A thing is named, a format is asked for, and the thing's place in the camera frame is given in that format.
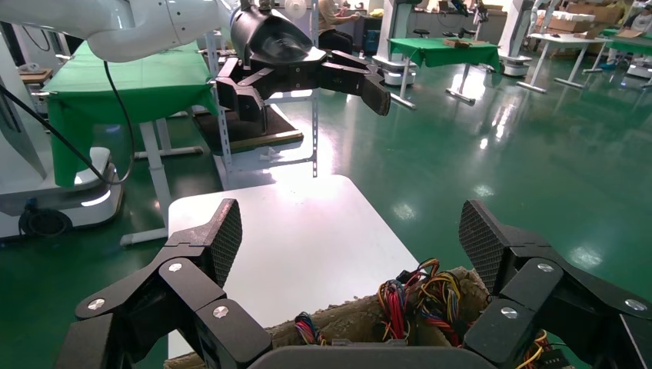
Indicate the flat cardboard piece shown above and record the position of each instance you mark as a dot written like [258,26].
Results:
[461,43]

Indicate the seated person in tan shirt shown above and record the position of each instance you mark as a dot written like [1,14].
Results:
[331,25]

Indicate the worn brown cardboard box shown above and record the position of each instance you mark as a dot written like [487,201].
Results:
[351,318]

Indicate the green table cloth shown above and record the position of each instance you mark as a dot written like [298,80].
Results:
[443,53]
[631,43]
[127,86]

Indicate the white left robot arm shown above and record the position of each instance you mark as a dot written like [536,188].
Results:
[132,30]

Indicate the small wooden table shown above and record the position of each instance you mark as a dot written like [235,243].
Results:
[35,76]

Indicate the brown shelf board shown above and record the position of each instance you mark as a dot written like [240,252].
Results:
[239,130]

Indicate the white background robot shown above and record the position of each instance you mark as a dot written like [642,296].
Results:
[395,40]
[515,35]

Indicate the grey metal shelf rack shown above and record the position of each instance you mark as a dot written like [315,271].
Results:
[224,132]

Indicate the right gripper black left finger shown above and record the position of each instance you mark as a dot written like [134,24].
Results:
[183,285]

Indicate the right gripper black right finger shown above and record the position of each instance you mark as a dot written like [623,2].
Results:
[529,280]

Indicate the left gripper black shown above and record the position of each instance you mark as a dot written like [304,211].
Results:
[275,46]

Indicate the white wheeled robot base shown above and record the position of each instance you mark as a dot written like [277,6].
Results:
[61,203]

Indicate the white table frame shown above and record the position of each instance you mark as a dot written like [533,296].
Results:
[159,173]
[407,86]

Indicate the stacked cardboard boxes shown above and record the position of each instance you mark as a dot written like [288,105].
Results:
[573,21]

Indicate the white table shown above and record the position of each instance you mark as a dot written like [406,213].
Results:
[565,43]

